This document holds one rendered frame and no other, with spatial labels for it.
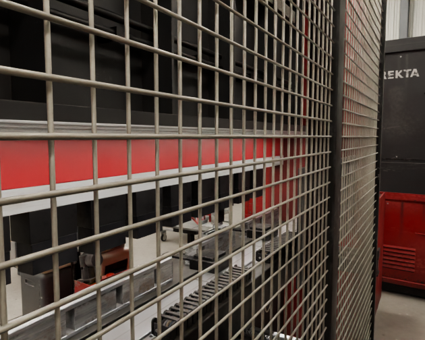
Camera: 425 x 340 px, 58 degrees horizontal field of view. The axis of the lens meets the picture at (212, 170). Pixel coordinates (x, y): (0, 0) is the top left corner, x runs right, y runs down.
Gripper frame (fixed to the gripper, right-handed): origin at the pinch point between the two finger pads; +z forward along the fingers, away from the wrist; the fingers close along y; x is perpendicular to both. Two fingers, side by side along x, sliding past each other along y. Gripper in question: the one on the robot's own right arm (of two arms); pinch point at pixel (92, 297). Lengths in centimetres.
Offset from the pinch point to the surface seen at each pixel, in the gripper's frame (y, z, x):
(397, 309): 68, 90, 240
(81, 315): 49, -8, -38
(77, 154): 61, -55, -38
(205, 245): 43, -14, 33
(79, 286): -1.2, -6.7, -4.5
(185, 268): 39.0, -6.1, 21.6
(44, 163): 62, -53, -49
